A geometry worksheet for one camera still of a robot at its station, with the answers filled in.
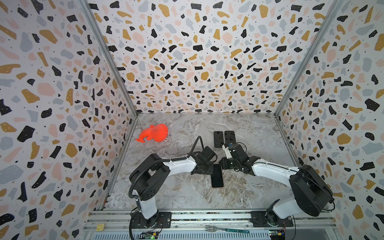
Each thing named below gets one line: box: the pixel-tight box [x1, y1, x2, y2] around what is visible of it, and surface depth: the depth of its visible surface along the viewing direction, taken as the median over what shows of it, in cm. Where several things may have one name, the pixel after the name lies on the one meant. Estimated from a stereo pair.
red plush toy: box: [135, 123, 169, 143], surface depth 105 cm
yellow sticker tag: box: [96, 223, 105, 232], surface depth 72 cm
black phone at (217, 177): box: [211, 164, 224, 188], surface depth 89 cm
